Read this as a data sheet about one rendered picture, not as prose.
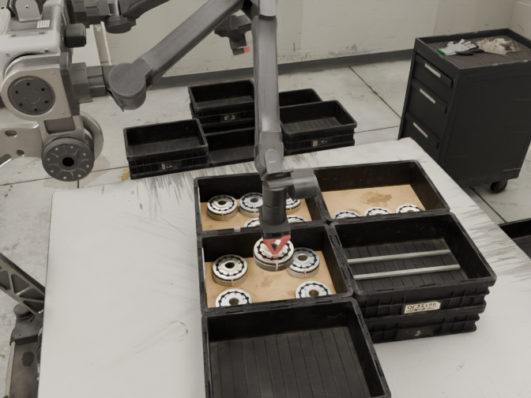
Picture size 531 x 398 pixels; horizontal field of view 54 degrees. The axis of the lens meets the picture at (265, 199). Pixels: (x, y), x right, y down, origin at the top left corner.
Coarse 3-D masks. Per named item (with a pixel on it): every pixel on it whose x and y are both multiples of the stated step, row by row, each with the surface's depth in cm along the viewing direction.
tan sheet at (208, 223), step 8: (304, 200) 184; (304, 208) 180; (208, 216) 176; (240, 216) 176; (304, 216) 176; (208, 224) 173; (216, 224) 173; (224, 224) 173; (232, 224) 173; (240, 224) 173
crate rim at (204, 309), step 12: (300, 228) 157; (336, 252) 148; (204, 288) 137; (348, 288) 137; (204, 300) 134; (276, 300) 134; (288, 300) 134; (300, 300) 134; (312, 300) 134; (204, 312) 131
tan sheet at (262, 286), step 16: (320, 256) 161; (208, 272) 156; (256, 272) 156; (272, 272) 156; (320, 272) 156; (208, 288) 150; (224, 288) 150; (240, 288) 150; (256, 288) 150; (272, 288) 150; (288, 288) 150; (208, 304) 146
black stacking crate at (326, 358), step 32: (224, 320) 131; (256, 320) 133; (288, 320) 135; (320, 320) 137; (352, 320) 134; (224, 352) 133; (256, 352) 133; (288, 352) 133; (320, 352) 133; (352, 352) 133; (224, 384) 126; (256, 384) 126; (288, 384) 126; (320, 384) 126; (352, 384) 126
